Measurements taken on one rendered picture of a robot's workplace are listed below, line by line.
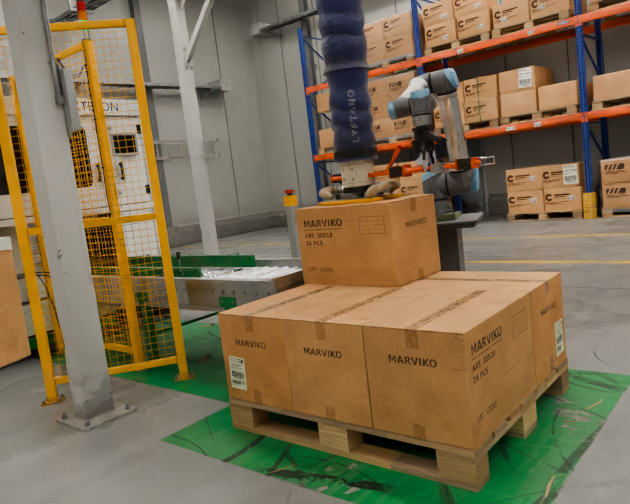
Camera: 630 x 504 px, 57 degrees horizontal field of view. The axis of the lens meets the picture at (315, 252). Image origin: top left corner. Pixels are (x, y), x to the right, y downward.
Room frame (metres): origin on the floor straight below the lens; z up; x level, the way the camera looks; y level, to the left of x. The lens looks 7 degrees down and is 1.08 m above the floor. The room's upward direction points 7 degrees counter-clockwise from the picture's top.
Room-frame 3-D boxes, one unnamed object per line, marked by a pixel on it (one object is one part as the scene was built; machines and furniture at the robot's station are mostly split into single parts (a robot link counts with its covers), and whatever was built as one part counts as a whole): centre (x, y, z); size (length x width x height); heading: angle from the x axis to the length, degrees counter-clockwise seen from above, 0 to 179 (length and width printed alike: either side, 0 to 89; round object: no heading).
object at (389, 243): (3.00, -0.28, 0.74); 0.60 x 0.40 x 0.40; 48
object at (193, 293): (3.74, 1.11, 0.50); 2.31 x 0.05 x 0.19; 50
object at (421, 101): (2.77, -0.57, 1.38); 0.10 x 0.09 x 0.12; 155
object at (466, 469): (2.57, -0.30, 0.07); 1.20 x 1.00 x 0.14; 50
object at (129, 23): (3.33, 1.24, 1.05); 0.87 x 0.10 x 2.10; 102
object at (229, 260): (4.42, 1.00, 0.60); 1.60 x 0.10 x 0.09; 50
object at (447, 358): (2.57, -0.30, 0.34); 1.20 x 1.00 x 0.40; 50
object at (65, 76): (3.02, 1.17, 1.62); 0.20 x 0.05 x 0.30; 50
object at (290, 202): (3.98, 0.12, 0.50); 0.07 x 0.07 x 1.00; 50
